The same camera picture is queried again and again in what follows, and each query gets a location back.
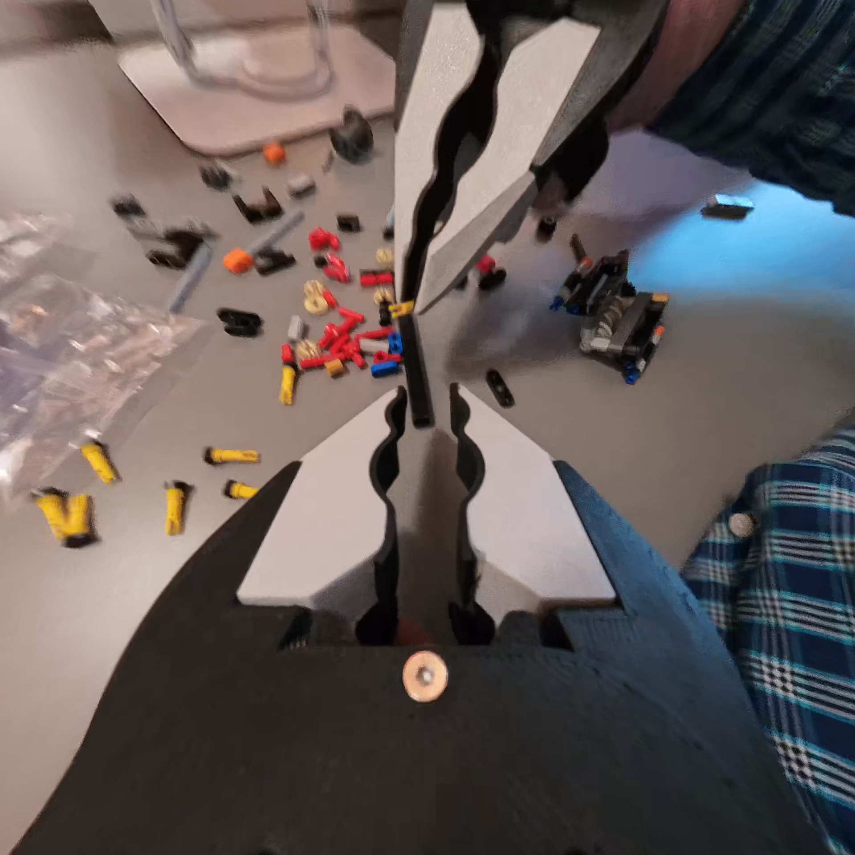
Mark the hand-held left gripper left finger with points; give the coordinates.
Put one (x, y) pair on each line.
(320, 528)

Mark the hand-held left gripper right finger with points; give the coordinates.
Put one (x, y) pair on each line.
(534, 528)

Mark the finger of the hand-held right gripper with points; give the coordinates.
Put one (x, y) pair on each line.
(434, 80)
(528, 113)

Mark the long black lego beam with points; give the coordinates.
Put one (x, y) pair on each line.
(415, 374)

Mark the yellow lego axle pin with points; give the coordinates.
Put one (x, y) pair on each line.
(401, 308)

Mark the person's right forearm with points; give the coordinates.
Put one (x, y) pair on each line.
(768, 87)

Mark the grey lego differential assembly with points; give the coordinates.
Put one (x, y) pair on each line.
(352, 137)

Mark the cluster of yellow lego pins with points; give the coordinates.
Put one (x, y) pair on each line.
(230, 456)

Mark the black lego gear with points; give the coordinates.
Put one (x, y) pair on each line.
(546, 227)

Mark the black lego axle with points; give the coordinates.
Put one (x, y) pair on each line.
(578, 248)

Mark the black three-hole lego liftarm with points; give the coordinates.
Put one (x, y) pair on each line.
(499, 387)

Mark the red lego perpendicular connector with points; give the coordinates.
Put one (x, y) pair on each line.
(486, 262)

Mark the tan lego bush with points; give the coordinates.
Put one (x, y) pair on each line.
(334, 367)

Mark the black lego pin connector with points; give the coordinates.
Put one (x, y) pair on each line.
(348, 222)

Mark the grey lego block connector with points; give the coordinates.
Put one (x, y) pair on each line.
(300, 186)

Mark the orange lego bush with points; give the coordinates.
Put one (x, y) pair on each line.
(274, 153)
(238, 260)

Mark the small black grey lego piece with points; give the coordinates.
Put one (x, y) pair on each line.
(728, 207)

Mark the light grey lego sleeve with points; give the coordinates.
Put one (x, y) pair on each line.
(371, 344)
(296, 327)

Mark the pile of red lego connectors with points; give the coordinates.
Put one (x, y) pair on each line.
(340, 334)

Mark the long grey lego axle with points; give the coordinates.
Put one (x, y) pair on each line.
(277, 230)
(190, 280)

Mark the lego engine assembly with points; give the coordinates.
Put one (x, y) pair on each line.
(614, 314)

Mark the black double lego connector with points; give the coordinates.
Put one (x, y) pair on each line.
(239, 320)

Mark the light grey lego liftarm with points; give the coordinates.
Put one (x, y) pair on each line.
(143, 226)

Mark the white stand base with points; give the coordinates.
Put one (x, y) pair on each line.
(267, 113)

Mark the dark grey double connector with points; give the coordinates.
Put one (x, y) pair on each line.
(127, 204)
(215, 175)

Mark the clear plastic bag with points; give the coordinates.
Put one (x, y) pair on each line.
(27, 240)
(100, 347)

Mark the black lego bracket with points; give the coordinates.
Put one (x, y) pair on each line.
(257, 208)
(175, 247)

